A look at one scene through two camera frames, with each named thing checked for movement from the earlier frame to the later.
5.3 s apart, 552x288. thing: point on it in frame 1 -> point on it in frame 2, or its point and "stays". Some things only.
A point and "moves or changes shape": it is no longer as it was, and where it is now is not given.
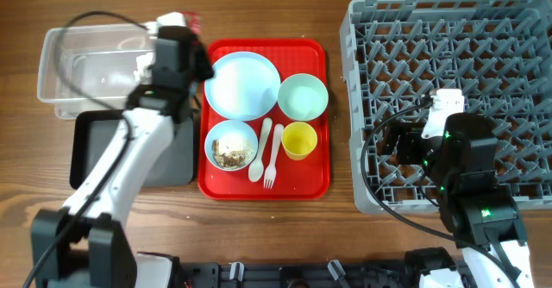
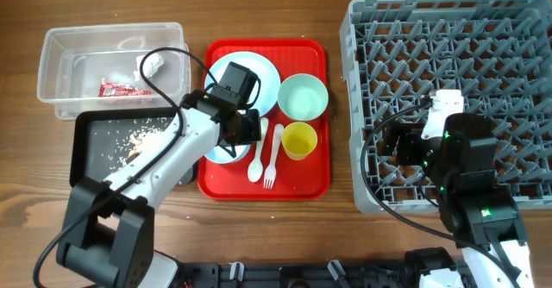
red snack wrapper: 192,21 -> 114,89
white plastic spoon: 256,168 stays
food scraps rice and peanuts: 232,152 moves or changes shape
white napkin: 142,62 stays
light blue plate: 245,86 stays
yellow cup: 299,140 stays
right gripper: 411,132 stays
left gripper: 211,70 -> 254,130
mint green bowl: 303,97 stays
